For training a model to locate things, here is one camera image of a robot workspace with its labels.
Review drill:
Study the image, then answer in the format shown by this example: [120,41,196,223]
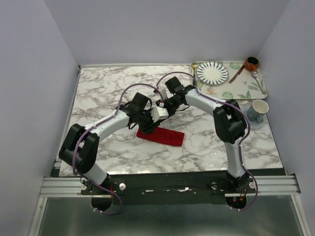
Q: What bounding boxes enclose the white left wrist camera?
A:
[151,106,169,122]

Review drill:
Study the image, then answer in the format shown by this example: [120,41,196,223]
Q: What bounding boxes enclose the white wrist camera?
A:
[154,88,168,107]
[151,106,169,122]

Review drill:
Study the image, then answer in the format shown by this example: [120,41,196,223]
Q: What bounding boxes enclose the silver spoon on tray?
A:
[251,71,262,90]

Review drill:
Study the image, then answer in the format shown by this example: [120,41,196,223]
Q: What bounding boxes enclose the floral serving tray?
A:
[196,61,268,100]

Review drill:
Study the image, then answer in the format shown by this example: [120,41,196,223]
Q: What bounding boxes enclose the grey white mug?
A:
[246,99,269,121]

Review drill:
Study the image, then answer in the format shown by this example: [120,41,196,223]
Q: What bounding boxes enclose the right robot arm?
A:
[164,77,249,193]

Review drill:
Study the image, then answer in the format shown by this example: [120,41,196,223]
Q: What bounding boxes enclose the gold fork green handle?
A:
[191,61,197,86]

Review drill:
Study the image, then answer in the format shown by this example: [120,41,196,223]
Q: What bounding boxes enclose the brown handled knife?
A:
[229,65,244,84]

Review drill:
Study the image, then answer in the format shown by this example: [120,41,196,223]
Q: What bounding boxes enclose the striped white plate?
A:
[195,61,229,86]

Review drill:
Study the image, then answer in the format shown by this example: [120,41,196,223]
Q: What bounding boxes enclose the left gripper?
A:
[137,108,160,135]

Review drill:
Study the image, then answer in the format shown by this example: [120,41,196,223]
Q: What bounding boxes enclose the red cloth napkin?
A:
[136,127,185,147]

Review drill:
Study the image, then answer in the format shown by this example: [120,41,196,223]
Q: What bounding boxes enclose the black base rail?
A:
[81,171,255,206]

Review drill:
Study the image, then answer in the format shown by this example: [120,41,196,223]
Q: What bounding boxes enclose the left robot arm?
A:
[59,93,163,194]

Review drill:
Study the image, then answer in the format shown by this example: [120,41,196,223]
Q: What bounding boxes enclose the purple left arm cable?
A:
[72,83,165,215]

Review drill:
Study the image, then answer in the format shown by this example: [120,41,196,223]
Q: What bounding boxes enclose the grey saucer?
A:
[241,105,265,130]

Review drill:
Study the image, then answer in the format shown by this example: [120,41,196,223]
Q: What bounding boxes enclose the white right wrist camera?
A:
[154,88,168,107]

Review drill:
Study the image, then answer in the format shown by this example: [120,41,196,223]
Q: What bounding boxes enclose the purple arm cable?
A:
[72,83,165,215]
[156,71,259,212]

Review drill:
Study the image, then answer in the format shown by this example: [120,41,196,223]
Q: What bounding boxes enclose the orange black cup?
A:
[244,57,259,72]

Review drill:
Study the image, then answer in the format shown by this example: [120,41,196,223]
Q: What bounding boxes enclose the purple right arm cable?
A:
[156,71,259,212]

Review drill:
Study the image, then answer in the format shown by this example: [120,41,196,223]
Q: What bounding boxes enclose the aluminium frame rail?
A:
[39,175,301,198]

